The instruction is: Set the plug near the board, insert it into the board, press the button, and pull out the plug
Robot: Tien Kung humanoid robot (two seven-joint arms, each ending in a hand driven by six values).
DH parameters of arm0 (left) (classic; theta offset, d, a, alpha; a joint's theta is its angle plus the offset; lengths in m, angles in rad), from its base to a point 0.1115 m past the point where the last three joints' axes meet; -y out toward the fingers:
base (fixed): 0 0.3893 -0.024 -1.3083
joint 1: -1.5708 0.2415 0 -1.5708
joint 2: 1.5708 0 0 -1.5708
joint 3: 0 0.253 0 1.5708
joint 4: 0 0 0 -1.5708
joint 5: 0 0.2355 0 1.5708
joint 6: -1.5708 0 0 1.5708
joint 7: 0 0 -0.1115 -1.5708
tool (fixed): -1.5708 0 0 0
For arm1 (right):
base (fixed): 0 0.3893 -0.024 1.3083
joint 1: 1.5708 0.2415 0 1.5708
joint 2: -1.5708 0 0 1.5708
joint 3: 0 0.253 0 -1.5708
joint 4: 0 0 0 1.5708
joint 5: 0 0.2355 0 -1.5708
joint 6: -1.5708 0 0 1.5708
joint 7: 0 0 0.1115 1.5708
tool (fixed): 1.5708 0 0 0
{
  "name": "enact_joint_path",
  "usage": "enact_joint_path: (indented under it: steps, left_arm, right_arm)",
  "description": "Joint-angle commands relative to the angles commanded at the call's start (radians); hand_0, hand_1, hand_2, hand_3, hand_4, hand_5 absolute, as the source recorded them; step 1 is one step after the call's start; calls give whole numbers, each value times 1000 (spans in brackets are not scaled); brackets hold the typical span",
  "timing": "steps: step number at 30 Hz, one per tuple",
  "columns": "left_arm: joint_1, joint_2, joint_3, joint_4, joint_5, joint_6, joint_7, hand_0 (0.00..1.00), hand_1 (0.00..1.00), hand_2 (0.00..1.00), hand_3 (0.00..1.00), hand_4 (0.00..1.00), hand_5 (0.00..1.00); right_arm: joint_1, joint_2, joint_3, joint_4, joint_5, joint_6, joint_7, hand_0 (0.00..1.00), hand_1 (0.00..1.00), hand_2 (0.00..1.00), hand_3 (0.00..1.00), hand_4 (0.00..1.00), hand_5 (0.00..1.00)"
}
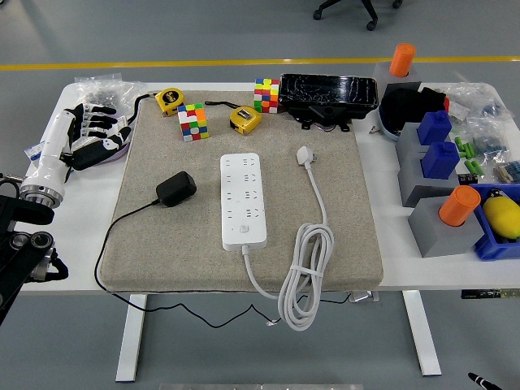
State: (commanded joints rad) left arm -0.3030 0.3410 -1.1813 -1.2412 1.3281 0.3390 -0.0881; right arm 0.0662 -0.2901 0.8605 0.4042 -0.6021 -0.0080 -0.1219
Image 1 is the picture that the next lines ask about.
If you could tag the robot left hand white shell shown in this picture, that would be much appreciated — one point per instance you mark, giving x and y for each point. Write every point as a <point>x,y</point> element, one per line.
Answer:
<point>50,150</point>

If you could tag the robot right hand black fingers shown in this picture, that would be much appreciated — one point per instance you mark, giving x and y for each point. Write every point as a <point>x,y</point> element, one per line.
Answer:
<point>481,382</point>

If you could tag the black power adapter plug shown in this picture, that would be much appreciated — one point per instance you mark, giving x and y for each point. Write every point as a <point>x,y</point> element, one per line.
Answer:
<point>176,189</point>

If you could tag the white power strip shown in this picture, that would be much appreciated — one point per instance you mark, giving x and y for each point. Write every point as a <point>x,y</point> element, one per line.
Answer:
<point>243,203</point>

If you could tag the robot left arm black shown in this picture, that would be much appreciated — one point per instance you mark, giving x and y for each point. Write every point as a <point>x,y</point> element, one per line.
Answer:
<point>24,248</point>

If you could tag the white circuit breaker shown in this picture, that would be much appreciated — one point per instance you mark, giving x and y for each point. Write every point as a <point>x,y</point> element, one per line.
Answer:
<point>32,153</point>

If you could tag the plastic bag of screws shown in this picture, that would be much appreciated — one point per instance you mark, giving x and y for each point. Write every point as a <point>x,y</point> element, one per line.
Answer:
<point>101,95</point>

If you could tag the white table leg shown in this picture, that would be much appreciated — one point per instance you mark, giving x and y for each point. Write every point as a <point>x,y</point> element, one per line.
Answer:
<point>422,333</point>
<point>131,337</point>

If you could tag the purple tape roll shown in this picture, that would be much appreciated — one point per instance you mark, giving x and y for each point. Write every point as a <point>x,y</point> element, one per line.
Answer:
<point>124,121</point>

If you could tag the black box under table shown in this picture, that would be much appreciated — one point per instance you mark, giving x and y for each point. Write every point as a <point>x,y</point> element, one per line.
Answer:
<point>487,293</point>

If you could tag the yellow tape measure round label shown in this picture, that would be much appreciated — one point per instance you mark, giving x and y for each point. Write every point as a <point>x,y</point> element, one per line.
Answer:
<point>170,101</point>

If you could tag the blue storage bin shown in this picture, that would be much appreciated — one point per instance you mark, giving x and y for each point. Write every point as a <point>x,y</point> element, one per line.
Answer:
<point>493,248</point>

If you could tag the colourful puzzle cube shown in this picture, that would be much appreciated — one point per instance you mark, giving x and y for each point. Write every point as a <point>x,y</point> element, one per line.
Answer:
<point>193,122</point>
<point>266,95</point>

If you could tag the grey block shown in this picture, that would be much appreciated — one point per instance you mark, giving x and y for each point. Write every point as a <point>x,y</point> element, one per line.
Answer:
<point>406,142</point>
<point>443,239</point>
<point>410,178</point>
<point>382,73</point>

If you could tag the grey-brown mat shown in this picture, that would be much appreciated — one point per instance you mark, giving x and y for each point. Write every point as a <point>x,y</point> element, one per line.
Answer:
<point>162,252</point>

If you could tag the yellow lemon toy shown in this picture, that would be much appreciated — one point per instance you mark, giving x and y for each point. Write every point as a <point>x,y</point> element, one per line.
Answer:
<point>503,217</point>

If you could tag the orange cylinder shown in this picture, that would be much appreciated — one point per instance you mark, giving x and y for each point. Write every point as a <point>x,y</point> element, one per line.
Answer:
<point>459,205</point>
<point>402,59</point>

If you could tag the black white penguin toy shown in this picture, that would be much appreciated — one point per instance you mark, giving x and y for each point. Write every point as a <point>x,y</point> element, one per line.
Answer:
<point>495,193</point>

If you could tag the small black circuit strip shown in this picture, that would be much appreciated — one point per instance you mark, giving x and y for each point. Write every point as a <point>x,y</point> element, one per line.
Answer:
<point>468,178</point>

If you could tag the plastic bag of blue parts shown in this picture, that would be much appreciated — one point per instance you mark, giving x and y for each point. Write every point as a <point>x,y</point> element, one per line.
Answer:
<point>508,172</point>
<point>489,140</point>

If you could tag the green cylinder piece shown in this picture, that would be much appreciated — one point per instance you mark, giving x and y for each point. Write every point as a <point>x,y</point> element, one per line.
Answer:
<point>479,168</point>
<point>458,144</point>
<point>471,165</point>
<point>468,150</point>

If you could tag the blue block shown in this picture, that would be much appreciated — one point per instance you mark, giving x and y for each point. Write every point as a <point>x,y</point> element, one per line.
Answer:
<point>440,160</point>
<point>434,128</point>

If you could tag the white blue bowl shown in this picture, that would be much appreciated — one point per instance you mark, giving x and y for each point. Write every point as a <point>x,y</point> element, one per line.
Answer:
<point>386,126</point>

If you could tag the small metal piece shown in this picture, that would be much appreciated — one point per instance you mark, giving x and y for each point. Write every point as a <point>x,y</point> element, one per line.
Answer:
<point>373,130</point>

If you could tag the black plastic tray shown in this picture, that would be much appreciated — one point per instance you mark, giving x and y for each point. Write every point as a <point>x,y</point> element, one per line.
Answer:
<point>325,91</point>

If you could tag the clear plastic bag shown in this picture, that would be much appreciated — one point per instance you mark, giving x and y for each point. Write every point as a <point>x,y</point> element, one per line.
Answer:
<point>467,101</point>

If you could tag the black cloth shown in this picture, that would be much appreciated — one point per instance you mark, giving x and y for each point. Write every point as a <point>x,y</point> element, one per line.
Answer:
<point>402,107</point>

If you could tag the black office chair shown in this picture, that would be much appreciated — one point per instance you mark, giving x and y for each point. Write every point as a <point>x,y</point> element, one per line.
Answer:
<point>370,25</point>

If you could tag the metal bracket under table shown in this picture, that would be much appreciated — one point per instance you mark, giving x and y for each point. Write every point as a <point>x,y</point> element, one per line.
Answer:
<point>363,296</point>

